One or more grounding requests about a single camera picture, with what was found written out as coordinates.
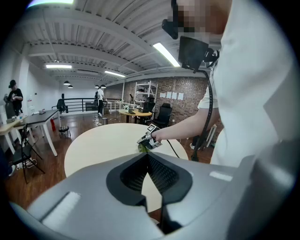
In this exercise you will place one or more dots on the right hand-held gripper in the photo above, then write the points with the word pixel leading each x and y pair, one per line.
pixel 152 140

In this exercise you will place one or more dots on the white wall paper sheet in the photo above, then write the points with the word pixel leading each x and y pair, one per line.
pixel 174 95
pixel 180 96
pixel 162 95
pixel 168 95

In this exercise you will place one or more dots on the round wooden table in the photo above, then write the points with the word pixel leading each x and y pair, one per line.
pixel 136 114

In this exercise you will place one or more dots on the light wooden desk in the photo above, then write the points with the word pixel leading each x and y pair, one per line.
pixel 5 130

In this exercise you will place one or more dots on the white desk with dark top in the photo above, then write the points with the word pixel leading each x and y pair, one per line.
pixel 41 117

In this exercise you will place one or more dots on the black head camera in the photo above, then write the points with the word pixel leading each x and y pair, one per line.
pixel 170 27

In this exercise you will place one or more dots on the person's right forearm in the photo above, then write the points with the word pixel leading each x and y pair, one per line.
pixel 182 127

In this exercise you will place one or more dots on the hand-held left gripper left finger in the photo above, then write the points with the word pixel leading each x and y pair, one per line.
pixel 89 187

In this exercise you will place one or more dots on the black chest-mounted screen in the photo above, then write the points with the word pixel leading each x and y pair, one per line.
pixel 191 52

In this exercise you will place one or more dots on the white metal shelf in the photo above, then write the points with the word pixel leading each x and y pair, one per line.
pixel 145 92

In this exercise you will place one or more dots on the black metal railing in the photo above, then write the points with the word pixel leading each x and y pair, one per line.
pixel 79 104

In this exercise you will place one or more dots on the silver trash can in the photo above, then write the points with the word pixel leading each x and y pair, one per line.
pixel 104 121

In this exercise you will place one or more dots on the black folding chair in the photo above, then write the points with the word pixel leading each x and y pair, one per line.
pixel 24 150

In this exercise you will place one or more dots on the person's white shirt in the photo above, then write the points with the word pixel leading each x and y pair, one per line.
pixel 248 93

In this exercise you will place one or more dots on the small green object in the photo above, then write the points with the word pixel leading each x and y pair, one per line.
pixel 142 148

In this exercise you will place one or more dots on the long ceiling light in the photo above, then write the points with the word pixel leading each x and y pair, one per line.
pixel 52 2
pixel 114 73
pixel 58 66
pixel 167 54

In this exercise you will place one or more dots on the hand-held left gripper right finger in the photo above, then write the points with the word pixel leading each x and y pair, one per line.
pixel 211 199

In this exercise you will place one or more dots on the small black stool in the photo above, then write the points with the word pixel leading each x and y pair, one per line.
pixel 64 130

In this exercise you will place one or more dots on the red fire extinguisher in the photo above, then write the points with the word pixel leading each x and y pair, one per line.
pixel 53 123

